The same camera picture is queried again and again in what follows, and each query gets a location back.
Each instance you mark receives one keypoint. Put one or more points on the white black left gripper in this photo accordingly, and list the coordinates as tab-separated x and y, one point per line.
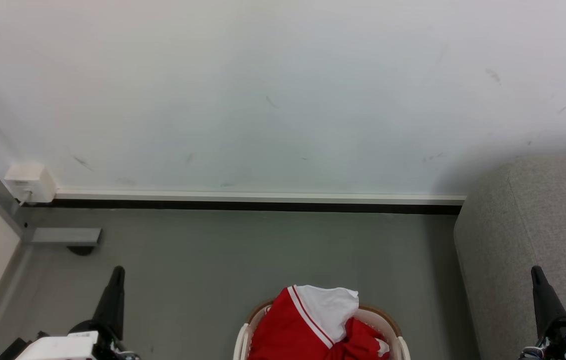
62	346

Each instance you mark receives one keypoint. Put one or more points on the red garment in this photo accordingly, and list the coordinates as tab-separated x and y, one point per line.
363	340

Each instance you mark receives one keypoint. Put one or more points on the red and white jersey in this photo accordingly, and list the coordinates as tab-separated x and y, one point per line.
298	325

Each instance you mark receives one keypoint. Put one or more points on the grey fabric sofa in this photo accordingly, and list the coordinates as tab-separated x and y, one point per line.
538	225

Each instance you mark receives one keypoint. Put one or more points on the black round foot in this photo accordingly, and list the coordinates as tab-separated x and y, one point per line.
81	249

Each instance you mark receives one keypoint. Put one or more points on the grey metal foot bar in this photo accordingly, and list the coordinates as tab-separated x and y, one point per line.
65	235

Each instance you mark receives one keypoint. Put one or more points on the white woven-rim laundry basket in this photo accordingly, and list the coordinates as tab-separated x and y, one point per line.
242	341

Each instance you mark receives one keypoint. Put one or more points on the white baseboard strip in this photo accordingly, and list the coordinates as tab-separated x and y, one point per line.
262	197

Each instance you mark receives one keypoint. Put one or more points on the white wall junction box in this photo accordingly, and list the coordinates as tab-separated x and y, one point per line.
30	181

